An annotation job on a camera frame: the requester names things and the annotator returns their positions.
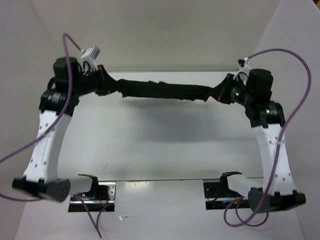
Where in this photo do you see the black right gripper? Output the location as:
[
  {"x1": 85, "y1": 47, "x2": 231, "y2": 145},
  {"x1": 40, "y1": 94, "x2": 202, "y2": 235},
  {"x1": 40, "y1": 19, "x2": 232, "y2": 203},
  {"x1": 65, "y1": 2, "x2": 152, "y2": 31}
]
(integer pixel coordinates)
[{"x1": 208, "y1": 72, "x2": 255, "y2": 107}]

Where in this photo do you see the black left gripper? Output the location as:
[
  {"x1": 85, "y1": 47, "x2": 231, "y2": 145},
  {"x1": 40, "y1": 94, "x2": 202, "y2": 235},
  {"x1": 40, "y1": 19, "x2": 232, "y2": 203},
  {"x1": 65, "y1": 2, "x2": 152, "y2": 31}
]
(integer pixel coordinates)
[{"x1": 72, "y1": 64, "x2": 124, "y2": 97}]

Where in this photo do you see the black pleated skirt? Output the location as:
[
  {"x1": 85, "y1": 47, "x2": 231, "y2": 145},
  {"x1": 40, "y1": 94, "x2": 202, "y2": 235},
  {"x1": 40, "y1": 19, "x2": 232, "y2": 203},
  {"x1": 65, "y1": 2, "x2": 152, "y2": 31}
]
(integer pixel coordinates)
[{"x1": 100, "y1": 69, "x2": 226, "y2": 102}]

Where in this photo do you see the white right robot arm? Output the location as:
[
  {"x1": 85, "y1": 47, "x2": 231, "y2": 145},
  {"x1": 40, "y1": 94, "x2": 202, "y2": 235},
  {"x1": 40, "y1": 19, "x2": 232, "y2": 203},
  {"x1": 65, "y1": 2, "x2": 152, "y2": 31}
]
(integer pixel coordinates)
[{"x1": 218, "y1": 69, "x2": 306, "y2": 213}]

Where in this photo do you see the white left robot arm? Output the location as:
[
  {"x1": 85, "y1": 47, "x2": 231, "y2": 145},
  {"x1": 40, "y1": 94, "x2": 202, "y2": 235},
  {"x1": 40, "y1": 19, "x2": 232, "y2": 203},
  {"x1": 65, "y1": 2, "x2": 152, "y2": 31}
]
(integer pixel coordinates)
[{"x1": 12, "y1": 55, "x2": 109, "y2": 203}]

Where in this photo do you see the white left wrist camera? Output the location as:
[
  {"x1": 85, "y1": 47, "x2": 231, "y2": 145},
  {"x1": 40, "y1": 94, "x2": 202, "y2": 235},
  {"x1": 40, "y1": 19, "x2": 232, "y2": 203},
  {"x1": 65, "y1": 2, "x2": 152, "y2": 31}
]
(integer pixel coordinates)
[{"x1": 78, "y1": 46, "x2": 101, "y2": 70}]

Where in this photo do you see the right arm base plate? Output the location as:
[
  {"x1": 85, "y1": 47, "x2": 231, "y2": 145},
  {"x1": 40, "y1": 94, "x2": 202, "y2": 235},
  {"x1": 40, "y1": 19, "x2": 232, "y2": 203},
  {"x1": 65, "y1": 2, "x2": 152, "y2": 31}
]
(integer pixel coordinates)
[{"x1": 203, "y1": 179, "x2": 241, "y2": 210}]

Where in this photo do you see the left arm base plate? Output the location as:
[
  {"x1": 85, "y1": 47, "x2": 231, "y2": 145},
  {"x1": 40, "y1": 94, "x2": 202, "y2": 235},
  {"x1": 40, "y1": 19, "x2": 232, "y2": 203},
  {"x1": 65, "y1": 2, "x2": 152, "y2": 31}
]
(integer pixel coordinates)
[{"x1": 68, "y1": 182, "x2": 116, "y2": 213}]

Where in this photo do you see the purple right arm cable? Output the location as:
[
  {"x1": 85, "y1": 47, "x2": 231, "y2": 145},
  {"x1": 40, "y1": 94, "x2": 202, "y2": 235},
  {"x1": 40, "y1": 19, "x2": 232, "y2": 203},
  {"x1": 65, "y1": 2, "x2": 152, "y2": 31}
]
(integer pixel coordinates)
[{"x1": 223, "y1": 48, "x2": 311, "y2": 227}]

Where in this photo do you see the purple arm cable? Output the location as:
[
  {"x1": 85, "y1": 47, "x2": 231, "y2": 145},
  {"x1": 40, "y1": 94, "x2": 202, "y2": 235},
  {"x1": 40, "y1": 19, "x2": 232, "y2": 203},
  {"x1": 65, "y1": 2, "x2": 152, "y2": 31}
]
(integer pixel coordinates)
[
  {"x1": 0, "y1": 32, "x2": 113, "y2": 238},
  {"x1": 223, "y1": 48, "x2": 311, "y2": 227}
]

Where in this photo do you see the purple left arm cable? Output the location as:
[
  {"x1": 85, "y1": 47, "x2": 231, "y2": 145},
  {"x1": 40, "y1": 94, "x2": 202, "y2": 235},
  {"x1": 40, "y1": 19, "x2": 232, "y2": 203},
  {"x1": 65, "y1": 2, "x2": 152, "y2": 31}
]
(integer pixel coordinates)
[{"x1": 0, "y1": 32, "x2": 113, "y2": 238}]

